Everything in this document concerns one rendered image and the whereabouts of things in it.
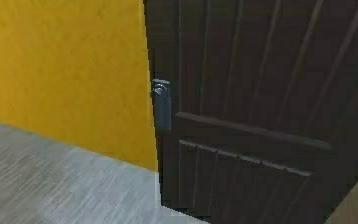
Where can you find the dark brown room door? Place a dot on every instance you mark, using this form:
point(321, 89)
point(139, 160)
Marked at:
point(253, 83)

